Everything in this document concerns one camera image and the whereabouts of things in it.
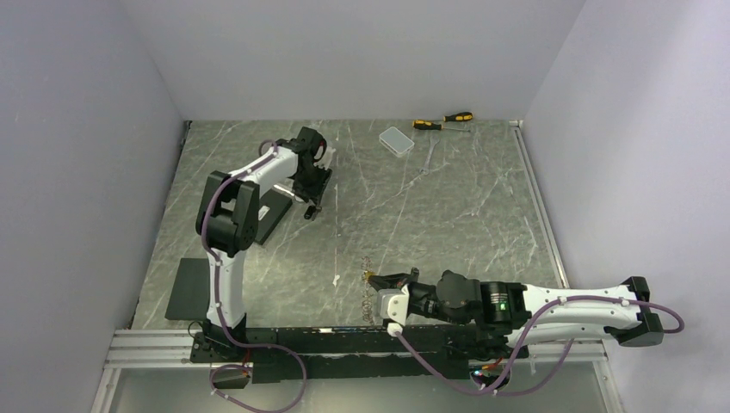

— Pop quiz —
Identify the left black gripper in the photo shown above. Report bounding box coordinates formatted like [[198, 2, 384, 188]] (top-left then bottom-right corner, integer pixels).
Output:
[[293, 162, 333, 207]]

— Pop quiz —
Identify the black key fob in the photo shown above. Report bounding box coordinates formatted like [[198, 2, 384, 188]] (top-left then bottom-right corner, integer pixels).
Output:
[[304, 206, 321, 220]]

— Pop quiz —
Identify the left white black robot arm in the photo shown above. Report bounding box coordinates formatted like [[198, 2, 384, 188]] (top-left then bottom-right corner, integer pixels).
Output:
[[195, 127, 332, 361]]

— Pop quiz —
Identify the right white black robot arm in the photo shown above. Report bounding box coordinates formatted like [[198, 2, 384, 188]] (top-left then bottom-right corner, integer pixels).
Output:
[[367, 268, 666, 357]]

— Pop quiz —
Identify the large silver combination wrench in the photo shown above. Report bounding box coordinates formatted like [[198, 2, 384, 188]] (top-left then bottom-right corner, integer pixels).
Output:
[[273, 184, 303, 202]]

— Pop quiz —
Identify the white plastic box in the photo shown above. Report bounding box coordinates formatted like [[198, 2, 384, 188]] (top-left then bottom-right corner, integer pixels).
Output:
[[379, 126, 415, 157]]

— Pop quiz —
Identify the small silver wrench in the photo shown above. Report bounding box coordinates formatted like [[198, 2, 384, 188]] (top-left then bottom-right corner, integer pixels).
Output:
[[418, 136, 440, 176]]

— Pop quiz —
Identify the yellow black screwdriver front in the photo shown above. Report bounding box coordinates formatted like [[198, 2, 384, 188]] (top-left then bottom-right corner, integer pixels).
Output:
[[412, 120, 471, 133]]

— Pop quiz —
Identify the yellow black screwdriver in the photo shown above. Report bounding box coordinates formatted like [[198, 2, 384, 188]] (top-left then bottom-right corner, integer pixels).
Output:
[[412, 120, 471, 133], [442, 112, 473, 122]]

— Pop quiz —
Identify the yellow black screwdriver rear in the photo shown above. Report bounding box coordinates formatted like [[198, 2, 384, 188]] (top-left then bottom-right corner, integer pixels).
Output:
[[442, 112, 473, 122]]

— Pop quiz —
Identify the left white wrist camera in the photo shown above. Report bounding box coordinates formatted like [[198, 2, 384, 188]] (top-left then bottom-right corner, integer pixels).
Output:
[[317, 146, 336, 170]]

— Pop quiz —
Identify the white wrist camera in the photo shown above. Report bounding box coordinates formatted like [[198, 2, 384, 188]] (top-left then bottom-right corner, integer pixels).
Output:
[[317, 146, 336, 170], [377, 286, 410, 336]]

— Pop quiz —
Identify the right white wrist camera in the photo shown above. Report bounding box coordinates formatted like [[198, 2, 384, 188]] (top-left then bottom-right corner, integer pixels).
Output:
[[377, 286, 410, 336]]

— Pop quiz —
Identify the black network switch box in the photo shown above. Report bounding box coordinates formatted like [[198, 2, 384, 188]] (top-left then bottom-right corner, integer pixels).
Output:
[[255, 189, 293, 245]]

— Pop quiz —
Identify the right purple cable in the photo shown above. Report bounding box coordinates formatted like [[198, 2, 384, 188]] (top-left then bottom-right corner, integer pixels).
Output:
[[390, 296, 685, 398]]

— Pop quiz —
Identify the purple cable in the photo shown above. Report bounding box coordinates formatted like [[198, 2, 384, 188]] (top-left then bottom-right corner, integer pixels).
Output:
[[199, 139, 309, 413], [390, 296, 685, 398]]

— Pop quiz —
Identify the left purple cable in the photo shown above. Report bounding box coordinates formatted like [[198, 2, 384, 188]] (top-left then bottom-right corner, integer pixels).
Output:
[[199, 139, 309, 413]]

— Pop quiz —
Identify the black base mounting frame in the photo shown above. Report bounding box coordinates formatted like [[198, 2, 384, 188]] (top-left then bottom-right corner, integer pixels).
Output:
[[190, 324, 512, 384]]

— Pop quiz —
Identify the aluminium rail frame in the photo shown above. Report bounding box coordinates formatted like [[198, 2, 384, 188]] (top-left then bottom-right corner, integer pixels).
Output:
[[92, 330, 622, 412]]

